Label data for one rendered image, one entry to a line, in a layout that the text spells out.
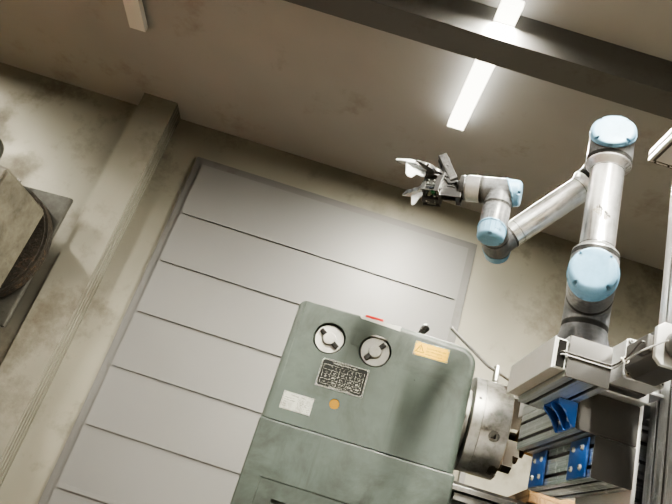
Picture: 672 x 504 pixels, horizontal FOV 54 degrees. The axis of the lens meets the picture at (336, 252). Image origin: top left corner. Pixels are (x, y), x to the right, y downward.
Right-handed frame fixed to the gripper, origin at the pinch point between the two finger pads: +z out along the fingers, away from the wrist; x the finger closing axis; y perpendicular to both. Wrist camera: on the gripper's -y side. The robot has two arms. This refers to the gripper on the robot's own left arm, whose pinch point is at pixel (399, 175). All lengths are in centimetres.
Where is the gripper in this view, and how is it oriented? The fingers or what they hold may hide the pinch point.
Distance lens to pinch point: 195.5
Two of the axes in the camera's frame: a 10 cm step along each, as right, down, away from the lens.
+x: 2.1, 5.9, 7.8
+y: -3.2, 7.9, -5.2
